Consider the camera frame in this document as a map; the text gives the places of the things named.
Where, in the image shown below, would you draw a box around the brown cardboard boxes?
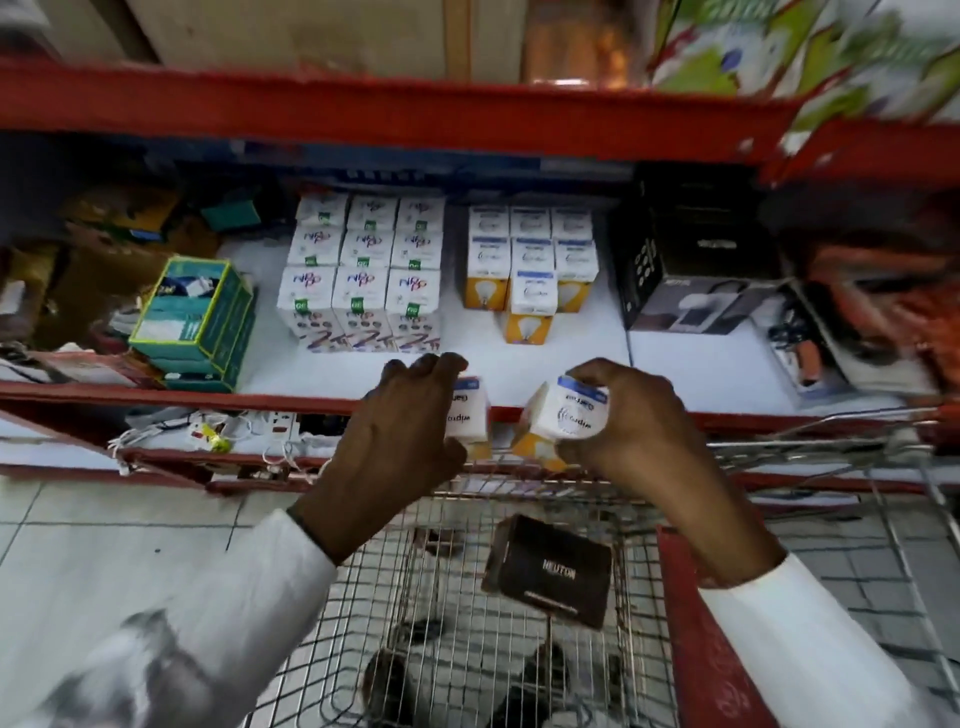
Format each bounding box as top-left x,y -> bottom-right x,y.
123,0 -> 526,85

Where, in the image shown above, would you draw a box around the copper coloured pack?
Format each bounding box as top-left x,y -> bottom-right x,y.
521,0 -> 651,88

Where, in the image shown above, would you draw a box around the open green box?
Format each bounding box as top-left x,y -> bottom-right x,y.
128,256 -> 253,363

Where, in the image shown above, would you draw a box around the large black appliance box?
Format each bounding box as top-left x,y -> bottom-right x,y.
609,166 -> 790,336

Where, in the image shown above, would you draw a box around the closed green box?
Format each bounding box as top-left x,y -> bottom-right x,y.
150,300 -> 258,395

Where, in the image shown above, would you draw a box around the person's black shoe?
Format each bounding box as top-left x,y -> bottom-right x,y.
363,618 -> 468,726
487,641 -> 625,728

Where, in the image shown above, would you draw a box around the yellow brown packets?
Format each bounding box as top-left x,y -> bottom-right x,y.
0,186 -> 220,355

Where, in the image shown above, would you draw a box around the group of pink-print white boxes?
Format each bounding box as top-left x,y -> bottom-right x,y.
276,193 -> 447,354

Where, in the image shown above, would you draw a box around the person's right forearm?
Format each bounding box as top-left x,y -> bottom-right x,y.
646,480 -> 960,728

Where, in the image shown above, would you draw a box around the row of orange bulb cartons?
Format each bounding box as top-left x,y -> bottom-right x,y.
462,206 -> 600,346

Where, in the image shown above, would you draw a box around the orange red packets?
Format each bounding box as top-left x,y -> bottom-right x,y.
798,238 -> 960,400

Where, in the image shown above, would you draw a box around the small teal box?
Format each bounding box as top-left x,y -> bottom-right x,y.
198,187 -> 264,234

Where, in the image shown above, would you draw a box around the person's left forearm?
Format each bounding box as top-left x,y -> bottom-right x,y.
0,480 -> 395,728

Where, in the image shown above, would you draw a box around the blister pack with tools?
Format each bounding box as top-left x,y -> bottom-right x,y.
763,283 -> 858,411

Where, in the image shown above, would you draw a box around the black box with white print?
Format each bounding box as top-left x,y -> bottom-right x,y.
480,513 -> 615,630

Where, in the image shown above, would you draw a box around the red cart seat flap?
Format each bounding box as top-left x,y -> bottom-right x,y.
657,525 -> 783,728

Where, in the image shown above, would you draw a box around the white power strip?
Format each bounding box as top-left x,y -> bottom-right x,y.
187,410 -> 303,453

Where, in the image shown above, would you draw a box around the person's left hand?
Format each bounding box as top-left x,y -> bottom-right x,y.
318,352 -> 471,530

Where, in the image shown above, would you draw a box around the white orange bulb box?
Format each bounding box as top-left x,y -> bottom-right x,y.
510,375 -> 610,475
446,375 -> 493,462

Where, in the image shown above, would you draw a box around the red metal shelf rack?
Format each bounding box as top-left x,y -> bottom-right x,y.
0,56 -> 960,498

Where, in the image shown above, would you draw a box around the person's right hand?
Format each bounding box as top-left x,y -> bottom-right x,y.
556,358 -> 725,522

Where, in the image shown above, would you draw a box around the metal wire shopping cart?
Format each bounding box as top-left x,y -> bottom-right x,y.
246,403 -> 960,728

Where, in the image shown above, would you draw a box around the green floral printed boxes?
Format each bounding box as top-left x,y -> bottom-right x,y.
648,0 -> 960,155

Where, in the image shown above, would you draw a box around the white cable bundle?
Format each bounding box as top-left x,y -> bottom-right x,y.
107,408 -> 198,475

